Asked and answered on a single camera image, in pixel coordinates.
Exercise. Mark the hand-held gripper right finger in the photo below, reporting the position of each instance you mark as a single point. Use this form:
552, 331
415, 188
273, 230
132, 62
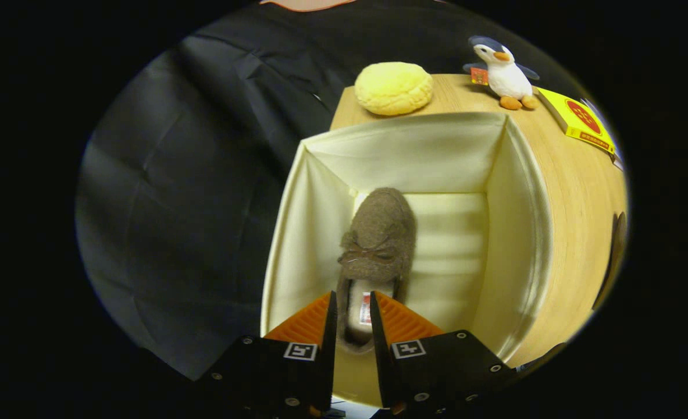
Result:
381, 361

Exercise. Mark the yellow book with red circle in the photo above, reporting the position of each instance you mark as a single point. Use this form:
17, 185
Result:
579, 119

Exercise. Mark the yellow plush bun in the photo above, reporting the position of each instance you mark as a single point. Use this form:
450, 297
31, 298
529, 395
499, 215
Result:
393, 87

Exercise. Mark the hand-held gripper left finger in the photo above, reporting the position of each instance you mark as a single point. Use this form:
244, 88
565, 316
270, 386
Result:
326, 361

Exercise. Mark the cream fabric storage box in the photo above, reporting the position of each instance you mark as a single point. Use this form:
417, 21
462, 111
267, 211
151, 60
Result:
413, 154

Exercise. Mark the brown fuzzy shoe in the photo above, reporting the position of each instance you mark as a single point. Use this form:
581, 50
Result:
378, 233
618, 244

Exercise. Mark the plush penguin toy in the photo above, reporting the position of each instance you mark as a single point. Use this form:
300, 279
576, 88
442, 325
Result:
506, 75

